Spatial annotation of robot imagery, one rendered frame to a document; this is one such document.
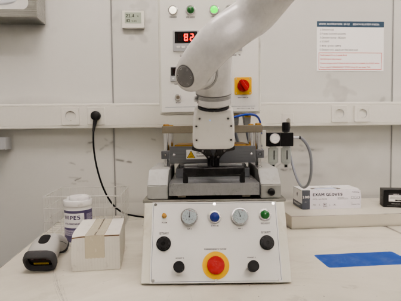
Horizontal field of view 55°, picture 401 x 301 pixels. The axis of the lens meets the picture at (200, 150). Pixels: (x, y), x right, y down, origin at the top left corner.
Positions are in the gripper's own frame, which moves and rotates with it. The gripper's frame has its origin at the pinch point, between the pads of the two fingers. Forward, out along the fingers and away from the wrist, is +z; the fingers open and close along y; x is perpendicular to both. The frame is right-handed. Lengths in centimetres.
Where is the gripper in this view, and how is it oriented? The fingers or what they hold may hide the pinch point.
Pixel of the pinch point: (213, 164)
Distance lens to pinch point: 97.1
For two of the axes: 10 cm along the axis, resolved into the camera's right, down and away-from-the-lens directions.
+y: 10.0, -0.1, 0.0
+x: 0.0, -3.9, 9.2
